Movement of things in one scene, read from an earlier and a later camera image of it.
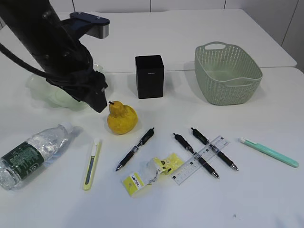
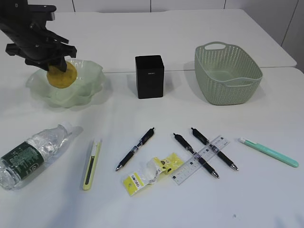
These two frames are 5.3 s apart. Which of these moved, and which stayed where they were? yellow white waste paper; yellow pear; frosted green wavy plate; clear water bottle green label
Moved: yellow pear
Stayed: clear water bottle green label; frosted green wavy plate; yellow white waste paper
